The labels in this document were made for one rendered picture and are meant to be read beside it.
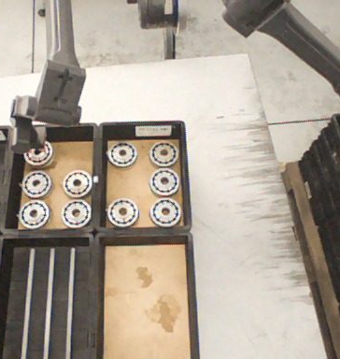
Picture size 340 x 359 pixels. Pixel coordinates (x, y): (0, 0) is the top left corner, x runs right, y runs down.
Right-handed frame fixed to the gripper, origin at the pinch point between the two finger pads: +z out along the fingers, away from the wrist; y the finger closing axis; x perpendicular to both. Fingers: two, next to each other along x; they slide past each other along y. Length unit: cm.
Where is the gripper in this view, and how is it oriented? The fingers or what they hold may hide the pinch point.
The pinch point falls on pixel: (37, 150)
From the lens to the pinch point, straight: 135.9
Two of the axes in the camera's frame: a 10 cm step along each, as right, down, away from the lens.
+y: 10.0, -0.2, -0.4
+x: 0.0, -9.3, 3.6
